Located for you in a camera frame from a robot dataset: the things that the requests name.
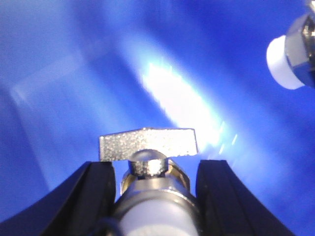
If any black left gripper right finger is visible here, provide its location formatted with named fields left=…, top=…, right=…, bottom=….
left=195, top=160, right=293, bottom=236

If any blue shelf bin interior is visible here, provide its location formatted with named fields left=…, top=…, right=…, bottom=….
left=0, top=0, right=315, bottom=236

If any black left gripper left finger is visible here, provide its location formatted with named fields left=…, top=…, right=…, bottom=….
left=0, top=162, right=116, bottom=236

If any metal valve with white cap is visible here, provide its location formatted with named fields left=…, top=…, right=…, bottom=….
left=99, top=128, right=202, bottom=236

